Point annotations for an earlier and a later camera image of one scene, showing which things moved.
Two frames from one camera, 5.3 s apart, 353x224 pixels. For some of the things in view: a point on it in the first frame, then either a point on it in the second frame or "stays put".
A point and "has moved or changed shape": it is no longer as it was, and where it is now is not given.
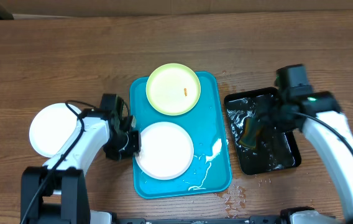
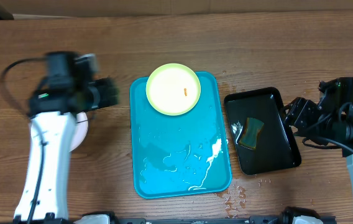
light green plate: [173, 89] stays put
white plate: [166, 150] has moved or changed shape
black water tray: [276, 151] stays put
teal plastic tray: [183, 155] stays put
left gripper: [135, 149] -> [105, 93]
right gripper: [265, 105] -> [293, 113]
